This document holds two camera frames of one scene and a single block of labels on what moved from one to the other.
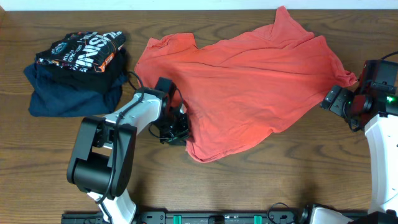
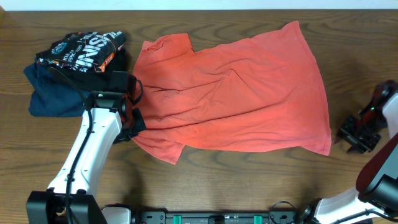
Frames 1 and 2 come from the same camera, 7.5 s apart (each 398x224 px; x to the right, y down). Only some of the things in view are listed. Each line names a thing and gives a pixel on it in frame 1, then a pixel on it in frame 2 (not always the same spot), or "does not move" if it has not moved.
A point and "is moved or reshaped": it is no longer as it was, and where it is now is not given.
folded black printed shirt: [88, 51] does not move
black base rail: [201, 217] does not move
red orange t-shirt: [236, 91] is moved or reshaped
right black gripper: [337, 106] → [345, 132]
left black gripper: [175, 131] → [137, 123]
